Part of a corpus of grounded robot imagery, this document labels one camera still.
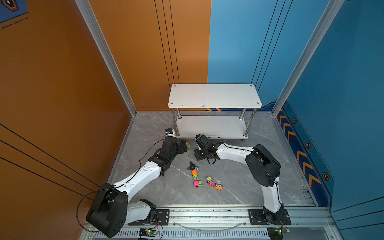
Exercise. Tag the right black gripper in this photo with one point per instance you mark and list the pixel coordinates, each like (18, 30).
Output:
(196, 151)

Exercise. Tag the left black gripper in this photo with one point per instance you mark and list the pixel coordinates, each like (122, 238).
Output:
(181, 146)

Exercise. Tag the black purple bat toy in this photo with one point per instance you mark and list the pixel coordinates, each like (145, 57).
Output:
(193, 167)

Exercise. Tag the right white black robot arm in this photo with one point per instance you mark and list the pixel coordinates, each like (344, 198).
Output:
(262, 164)

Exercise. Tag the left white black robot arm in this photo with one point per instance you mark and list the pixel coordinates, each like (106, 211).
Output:
(111, 208)

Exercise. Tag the white two-tier shelf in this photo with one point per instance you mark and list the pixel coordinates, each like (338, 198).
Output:
(218, 97)

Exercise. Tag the orange green toy car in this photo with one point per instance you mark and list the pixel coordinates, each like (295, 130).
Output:
(195, 175)

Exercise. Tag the green pink toy car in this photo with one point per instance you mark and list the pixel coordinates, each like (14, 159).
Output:
(210, 181)

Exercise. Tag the pink green toy truck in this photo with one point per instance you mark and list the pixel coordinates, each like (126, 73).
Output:
(198, 183)

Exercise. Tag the orange round toy car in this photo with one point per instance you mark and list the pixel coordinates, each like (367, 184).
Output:
(218, 186)

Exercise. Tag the left circuit board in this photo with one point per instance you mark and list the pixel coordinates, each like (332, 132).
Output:
(148, 233)

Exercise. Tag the circuit board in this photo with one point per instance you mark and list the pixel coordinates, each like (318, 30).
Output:
(148, 233)
(277, 233)

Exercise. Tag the right circuit board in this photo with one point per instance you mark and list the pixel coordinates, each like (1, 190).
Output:
(277, 233)

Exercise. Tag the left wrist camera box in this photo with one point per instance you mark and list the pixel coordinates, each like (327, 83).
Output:
(170, 132)

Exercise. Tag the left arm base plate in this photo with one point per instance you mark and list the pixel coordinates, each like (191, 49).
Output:
(162, 216)

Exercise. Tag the aluminium front rail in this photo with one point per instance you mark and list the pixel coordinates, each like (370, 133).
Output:
(232, 223)

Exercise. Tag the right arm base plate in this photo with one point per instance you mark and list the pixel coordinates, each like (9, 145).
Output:
(265, 217)

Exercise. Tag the left aluminium corner post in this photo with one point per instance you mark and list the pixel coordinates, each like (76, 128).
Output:
(101, 42)

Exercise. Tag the aluminium corner post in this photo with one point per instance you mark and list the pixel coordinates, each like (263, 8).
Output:
(101, 42)
(315, 39)

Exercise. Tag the right aluminium corner post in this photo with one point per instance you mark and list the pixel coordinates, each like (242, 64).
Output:
(315, 39)

